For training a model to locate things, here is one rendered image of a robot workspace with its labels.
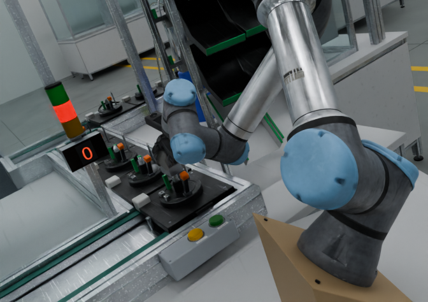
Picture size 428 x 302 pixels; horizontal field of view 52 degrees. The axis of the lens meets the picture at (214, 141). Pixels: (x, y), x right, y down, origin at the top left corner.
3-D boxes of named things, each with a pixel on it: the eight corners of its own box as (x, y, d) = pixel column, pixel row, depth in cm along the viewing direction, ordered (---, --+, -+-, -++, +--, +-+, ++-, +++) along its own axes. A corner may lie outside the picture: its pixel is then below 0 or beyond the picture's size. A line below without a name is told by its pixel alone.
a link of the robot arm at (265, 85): (328, -14, 104) (221, 151, 120) (300, -36, 97) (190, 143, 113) (362, 3, 96) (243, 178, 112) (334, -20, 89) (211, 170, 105)
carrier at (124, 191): (193, 172, 155) (181, 141, 150) (134, 208, 144) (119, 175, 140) (162, 159, 175) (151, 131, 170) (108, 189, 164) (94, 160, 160)
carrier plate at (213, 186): (235, 191, 134) (233, 185, 133) (169, 234, 123) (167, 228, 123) (195, 173, 153) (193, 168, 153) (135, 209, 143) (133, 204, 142)
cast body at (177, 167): (183, 170, 133) (176, 150, 130) (171, 177, 131) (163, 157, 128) (170, 164, 140) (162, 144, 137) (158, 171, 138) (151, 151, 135)
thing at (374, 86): (425, 157, 292) (407, 30, 260) (309, 251, 244) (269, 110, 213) (344, 141, 348) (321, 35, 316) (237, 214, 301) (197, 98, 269)
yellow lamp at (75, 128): (86, 131, 127) (79, 116, 126) (70, 139, 125) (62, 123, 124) (81, 129, 132) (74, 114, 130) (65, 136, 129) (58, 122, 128)
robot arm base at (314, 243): (388, 294, 79) (415, 246, 77) (322, 276, 73) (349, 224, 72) (342, 250, 93) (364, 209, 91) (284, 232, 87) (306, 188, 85)
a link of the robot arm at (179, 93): (167, 105, 100) (162, 76, 104) (164, 131, 109) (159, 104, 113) (201, 102, 101) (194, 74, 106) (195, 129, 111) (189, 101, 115)
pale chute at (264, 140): (280, 148, 142) (283, 141, 138) (245, 165, 138) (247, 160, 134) (235, 83, 152) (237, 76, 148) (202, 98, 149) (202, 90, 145)
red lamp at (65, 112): (79, 116, 126) (72, 100, 124) (62, 123, 124) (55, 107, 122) (74, 114, 130) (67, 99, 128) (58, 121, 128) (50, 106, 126)
